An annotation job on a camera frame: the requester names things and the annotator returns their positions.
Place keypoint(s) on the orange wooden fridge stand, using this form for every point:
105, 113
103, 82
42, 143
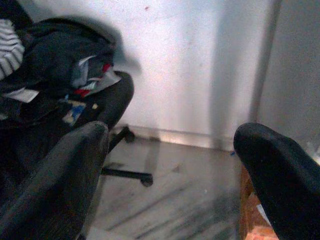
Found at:
252, 212

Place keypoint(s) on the dark clothes pile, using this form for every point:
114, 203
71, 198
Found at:
57, 67

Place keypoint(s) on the black office chair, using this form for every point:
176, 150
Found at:
110, 110

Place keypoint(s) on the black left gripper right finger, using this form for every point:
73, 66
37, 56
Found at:
282, 172

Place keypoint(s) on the white striped cloth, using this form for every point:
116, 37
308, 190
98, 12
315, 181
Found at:
8, 47

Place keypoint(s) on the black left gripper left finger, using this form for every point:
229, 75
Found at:
55, 185

